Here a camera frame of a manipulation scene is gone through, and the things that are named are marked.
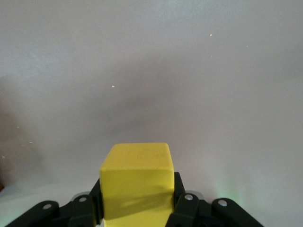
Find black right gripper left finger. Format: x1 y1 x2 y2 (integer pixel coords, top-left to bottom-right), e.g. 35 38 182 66
4 176 105 227

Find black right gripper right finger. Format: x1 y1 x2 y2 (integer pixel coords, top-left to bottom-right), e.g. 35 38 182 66
165 172 262 227

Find yellow block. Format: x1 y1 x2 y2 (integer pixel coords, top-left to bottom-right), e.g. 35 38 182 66
99 142 176 227

